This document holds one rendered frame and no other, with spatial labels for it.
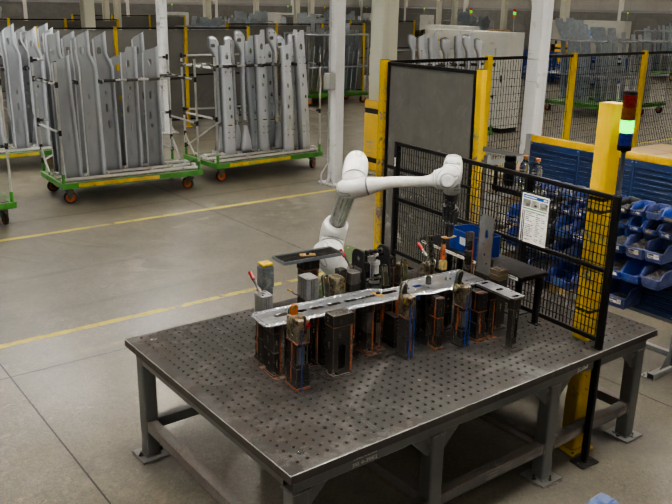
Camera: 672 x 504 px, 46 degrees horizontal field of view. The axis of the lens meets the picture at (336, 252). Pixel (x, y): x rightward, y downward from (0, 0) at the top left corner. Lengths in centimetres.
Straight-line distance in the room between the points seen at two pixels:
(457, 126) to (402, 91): 74
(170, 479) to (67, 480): 55
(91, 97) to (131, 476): 682
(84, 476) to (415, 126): 402
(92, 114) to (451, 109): 542
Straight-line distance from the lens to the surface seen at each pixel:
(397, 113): 713
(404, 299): 403
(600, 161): 434
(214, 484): 400
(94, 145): 1064
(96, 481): 456
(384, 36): 1190
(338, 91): 1114
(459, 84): 654
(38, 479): 466
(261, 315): 386
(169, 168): 1090
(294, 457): 329
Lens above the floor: 245
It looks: 17 degrees down
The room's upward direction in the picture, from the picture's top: 1 degrees clockwise
